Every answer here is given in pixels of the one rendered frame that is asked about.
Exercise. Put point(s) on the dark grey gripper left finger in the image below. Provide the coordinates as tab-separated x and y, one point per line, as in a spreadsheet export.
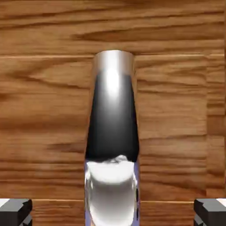
14	211

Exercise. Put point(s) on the light wooden cabinet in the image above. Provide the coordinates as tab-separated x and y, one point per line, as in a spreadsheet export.
53	26

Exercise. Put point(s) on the wooden cabinet door front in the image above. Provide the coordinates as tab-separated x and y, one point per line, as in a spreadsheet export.
44	123

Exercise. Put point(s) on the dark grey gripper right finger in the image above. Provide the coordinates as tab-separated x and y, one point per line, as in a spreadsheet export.
211	211

